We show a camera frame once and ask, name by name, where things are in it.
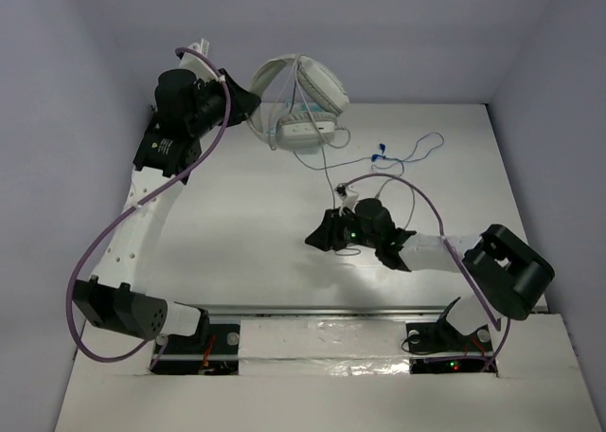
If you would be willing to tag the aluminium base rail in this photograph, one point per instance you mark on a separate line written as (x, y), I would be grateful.
(266, 311)

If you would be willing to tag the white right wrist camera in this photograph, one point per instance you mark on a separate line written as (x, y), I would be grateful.
(348, 196)

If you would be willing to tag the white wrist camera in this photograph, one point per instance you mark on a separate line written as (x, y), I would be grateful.
(194, 62)
(348, 196)

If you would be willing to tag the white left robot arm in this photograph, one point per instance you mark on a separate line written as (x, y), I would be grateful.
(115, 298)

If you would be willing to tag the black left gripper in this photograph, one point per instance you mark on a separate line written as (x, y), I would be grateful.
(227, 97)

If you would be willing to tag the teal cat-ear headphones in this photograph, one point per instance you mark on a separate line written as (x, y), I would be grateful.
(297, 123)

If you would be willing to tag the white grey over-ear headphones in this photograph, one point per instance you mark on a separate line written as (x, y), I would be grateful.
(318, 88)

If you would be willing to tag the blue wired earbuds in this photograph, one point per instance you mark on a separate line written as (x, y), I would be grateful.
(422, 149)

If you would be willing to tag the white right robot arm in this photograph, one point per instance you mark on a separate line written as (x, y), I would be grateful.
(508, 277)

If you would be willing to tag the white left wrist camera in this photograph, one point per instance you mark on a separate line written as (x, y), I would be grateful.
(194, 62)

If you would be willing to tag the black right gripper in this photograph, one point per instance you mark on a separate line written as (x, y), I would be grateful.
(329, 231)

